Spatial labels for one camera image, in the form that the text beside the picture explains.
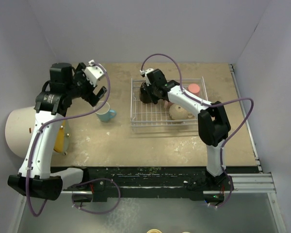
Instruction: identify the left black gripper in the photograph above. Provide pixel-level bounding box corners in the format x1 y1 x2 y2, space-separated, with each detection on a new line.
66 64 106 107

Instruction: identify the black hexagonal ceramic mug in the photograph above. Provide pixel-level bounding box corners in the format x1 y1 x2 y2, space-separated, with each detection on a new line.
139 82 152 104

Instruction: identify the light blue ceramic mug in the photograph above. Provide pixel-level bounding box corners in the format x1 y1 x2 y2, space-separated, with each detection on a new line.
94 101 117 122

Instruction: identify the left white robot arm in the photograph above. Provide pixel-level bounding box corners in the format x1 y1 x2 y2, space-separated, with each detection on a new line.
7 60 111 200

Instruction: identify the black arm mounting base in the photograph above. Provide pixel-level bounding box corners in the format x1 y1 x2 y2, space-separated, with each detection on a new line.
58 166 236 202

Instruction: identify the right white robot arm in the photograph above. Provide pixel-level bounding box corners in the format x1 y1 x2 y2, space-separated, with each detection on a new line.
140 68 231 190

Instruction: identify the pink cup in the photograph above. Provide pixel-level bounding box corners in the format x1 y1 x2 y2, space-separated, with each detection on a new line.
163 101 173 109

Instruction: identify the salmon tall tumbler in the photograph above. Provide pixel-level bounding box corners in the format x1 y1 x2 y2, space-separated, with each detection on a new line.
188 83 200 97

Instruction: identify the large cream cylindrical bucket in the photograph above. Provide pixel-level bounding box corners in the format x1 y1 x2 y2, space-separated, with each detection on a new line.
5 106 35 159

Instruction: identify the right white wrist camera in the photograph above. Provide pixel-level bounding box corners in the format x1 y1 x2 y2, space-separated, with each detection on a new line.
140 68 154 86

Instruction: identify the white wire dish rack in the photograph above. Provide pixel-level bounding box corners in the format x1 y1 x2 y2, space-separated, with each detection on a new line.
130 79 197 129

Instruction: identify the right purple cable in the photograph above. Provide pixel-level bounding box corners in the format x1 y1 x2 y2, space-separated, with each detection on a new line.
140 53 255 209

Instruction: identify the purple cable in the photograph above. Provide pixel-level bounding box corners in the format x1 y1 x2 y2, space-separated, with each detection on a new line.
25 62 122 217
140 53 255 209

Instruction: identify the right aluminium table rail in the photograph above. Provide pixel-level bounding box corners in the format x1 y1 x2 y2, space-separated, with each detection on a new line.
228 64 263 174

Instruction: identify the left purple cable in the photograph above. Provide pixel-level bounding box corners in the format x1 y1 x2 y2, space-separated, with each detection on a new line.
25 62 122 217

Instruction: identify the aluminium front frame rail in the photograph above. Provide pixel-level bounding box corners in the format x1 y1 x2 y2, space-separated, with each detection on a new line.
18 172 275 194

